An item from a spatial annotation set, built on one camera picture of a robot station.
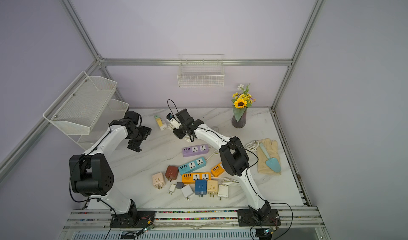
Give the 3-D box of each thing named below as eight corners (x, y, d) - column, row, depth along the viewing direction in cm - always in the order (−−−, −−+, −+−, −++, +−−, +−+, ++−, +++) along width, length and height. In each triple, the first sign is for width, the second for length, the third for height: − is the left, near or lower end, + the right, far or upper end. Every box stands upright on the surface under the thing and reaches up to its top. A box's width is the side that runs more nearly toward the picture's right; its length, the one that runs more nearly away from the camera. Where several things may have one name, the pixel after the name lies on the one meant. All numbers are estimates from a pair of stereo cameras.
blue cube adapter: (195, 197, 81) (194, 194, 77) (195, 181, 87) (195, 177, 83) (206, 197, 81) (206, 194, 77) (207, 181, 87) (206, 177, 83)
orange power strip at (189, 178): (181, 183, 86) (181, 182, 83) (182, 174, 89) (182, 172, 87) (211, 183, 86) (211, 182, 83) (211, 174, 89) (211, 172, 87)
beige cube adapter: (206, 197, 80) (206, 195, 77) (207, 182, 85) (206, 180, 82) (218, 197, 80) (218, 195, 77) (217, 182, 85) (218, 180, 82)
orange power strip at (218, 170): (215, 178, 87) (215, 177, 86) (210, 171, 90) (210, 169, 88) (226, 170, 90) (226, 168, 89) (220, 163, 93) (221, 162, 91)
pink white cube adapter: (152, 189, 84) (149, 186, 80) (155, 176, 88) (152, 172, 84) (164, 189, 84) (161, 186, 80) (166, 176, 88) (164, 172, 84)
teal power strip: (179, 175, 89) (179, 173, 87) (177, 168, 91) (177, 167, 89) (207, 164, 93) (207, 162, 91) (204, 158, 95) (204, 156, 93)
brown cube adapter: (165, 181, 86) (164, 178, 83) (168, 168, 91) (166, 165, 88) (177, 181, 86) (176, 178, 83) (179, 168, 91) (178, 165, 88)
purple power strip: (183, 157, 97) (182, 154, 94) (182, 149, 100) (181, 147, 98) (209, 152, 99) (209, 149, 96) (207, 145, 102) (207, 142, 100)
